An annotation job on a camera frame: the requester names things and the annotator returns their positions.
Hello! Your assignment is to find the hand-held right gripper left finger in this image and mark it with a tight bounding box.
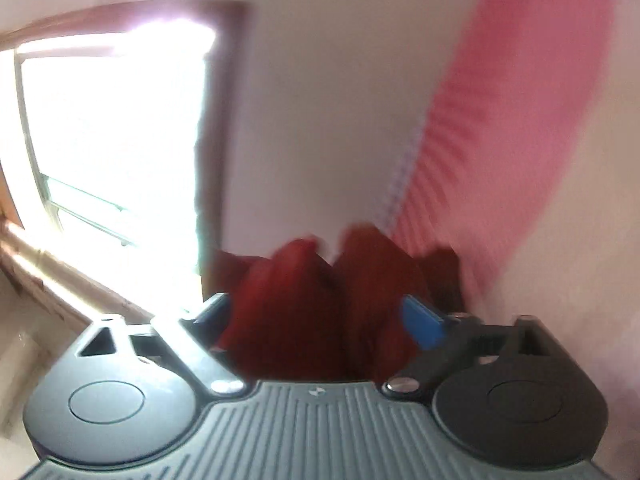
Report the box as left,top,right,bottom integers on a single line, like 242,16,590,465
75,292,246,396

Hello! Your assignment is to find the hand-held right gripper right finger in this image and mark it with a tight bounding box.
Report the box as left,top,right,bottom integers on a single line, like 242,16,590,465
383,295,554,393

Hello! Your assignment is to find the red puffer jacket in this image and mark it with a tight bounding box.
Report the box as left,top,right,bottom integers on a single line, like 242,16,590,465
202,224,468,382

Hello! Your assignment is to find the wooden framed window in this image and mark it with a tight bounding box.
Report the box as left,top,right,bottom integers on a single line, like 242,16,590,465
0,0,252,323

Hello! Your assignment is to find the pink checked bed sheet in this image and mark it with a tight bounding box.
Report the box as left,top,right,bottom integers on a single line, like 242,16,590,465
377,0,617,311

